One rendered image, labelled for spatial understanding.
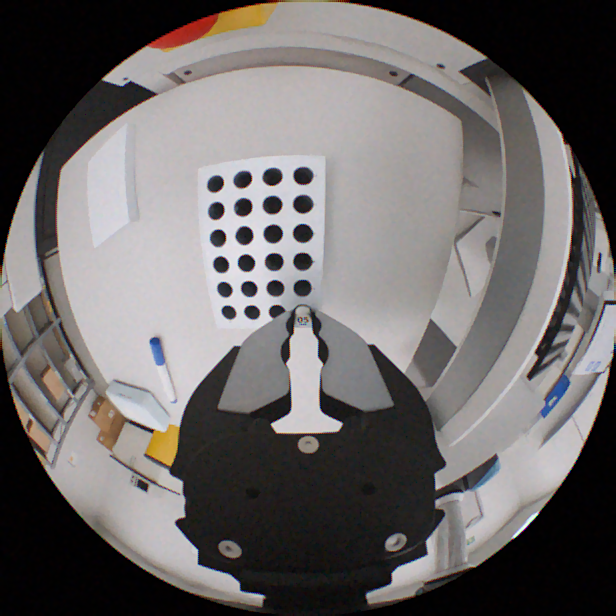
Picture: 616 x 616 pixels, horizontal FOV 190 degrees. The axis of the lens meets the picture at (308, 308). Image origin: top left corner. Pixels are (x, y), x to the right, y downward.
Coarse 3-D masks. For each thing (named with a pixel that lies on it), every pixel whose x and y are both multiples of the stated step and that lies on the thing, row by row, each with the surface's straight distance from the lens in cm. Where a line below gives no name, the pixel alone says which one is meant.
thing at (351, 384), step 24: (312, 312) 13; (336, 336) 10; (360, 336) 11; (336, 360) 9; (360, 360) 9; (336, 384) 8; (360, 384) 8; (384, 384) 9; (336, 408) 8; (360, 408) 8; (384, 408) 8
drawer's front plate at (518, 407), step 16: (512, 400) 33; (528, 400) 37; (496, 416) 27; (512, 416) 30; (528, 416) 34; (480, 432) 24; (496, 432) 26; (512, 432) 28; (448, 448) 20; (464, 448) 21; (480, 448) 23; (496, 448) 25; (448, 464) 19; (464, 464) 20; (480, 464) 22; (448, 480) 19
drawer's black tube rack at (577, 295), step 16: (576, 160) 21; (576, 176) 20; (576, 192) 33; (592, 192) 34; (576, 208) 32; (592, 208) 30; (576, 224) 31; (592, 224) 29; (576, 240) 19; (592, 240) 30; (576, 256) 18; (592, 256) 33; (576, 272) 18; (576, 288) 20; (560, 304) 29; (576, 304) 24; (560, 320) 17; (576, 320) 32; (544, 336) 26; (560, 336) 20; (544, 352) 18
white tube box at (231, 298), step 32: (256, 160) 14; (288, 160) 13; (320, 160) 13; (224, 192) 14; (256, 192) 13; (288, 192) 13; (320, 192) 13; (224, 224) 14; (256, 224) 13; (288, 224) 13; (320, 224) 13; (224, 256) 14; (256, 256) 13; (288, 256) 13; (320, 256) 13; (224, 288) 16; (256, 288) 16; (288, 288) 14; (320, 288) 14; (224, 320) 16; (256, 320) 15
